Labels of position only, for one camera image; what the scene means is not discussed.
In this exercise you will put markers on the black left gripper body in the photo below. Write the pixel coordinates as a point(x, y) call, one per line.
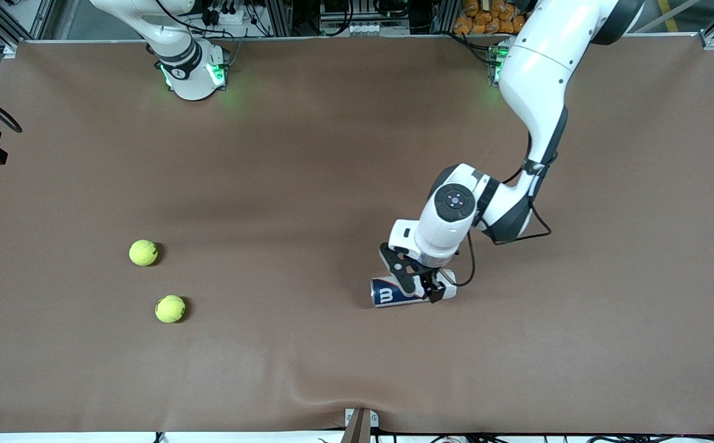
point(432, 278)

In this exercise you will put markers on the Wilson tennis ball can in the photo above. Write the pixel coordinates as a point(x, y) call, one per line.
point(388, 295)

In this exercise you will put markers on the yellow tennis ball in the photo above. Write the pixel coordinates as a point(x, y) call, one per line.
point(143, 252)
point(170, 309)

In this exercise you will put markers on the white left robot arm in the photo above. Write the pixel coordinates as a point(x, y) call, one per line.
point(535, 74)

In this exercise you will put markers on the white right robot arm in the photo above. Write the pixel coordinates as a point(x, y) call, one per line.
point(184, 67)

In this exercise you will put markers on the brown table mat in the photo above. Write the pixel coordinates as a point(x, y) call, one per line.
point(271, 184)

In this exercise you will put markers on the pile of orange objects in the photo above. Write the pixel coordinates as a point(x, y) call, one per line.
point(486, 18)

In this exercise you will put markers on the white power strip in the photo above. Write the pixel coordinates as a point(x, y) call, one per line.
point(224, 13)

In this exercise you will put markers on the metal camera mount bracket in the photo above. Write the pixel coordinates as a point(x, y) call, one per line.
point(360, 424)

